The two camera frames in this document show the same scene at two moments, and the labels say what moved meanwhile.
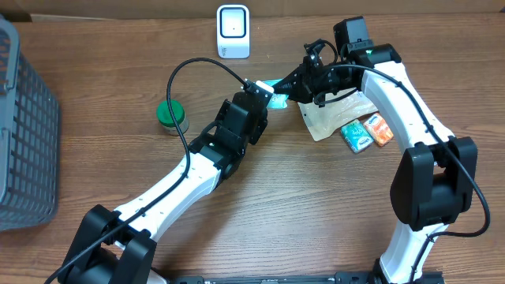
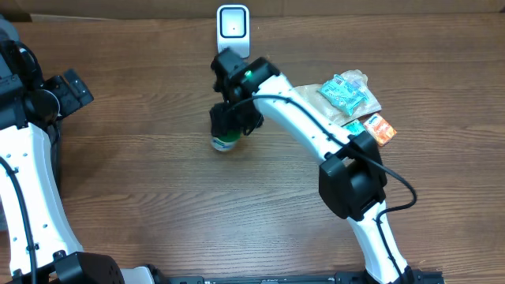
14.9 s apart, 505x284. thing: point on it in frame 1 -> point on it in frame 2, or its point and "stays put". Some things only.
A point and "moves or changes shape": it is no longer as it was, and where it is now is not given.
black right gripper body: [323, 80] -> [239, 115]
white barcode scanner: [233, 31] stays put
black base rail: [338, 278] stays put
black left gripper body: [256, 114] -> [73, 89]
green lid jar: [166, 120] moves or changes shape
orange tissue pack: [379, 129] stays put
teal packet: [277, 101] moves or changes shape
